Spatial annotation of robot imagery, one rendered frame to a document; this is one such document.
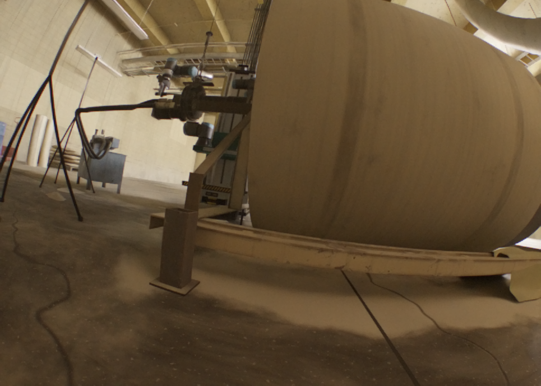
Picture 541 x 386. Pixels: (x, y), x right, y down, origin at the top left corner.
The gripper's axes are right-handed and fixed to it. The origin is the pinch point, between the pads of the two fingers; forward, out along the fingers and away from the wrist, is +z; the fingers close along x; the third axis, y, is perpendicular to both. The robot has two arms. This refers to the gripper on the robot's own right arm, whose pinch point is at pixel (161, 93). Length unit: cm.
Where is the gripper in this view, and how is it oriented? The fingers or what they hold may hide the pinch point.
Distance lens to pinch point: 204.5
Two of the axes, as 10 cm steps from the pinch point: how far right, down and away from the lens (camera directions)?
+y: 9.8, 1.5, -1.0
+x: 0.9, 0.6, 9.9
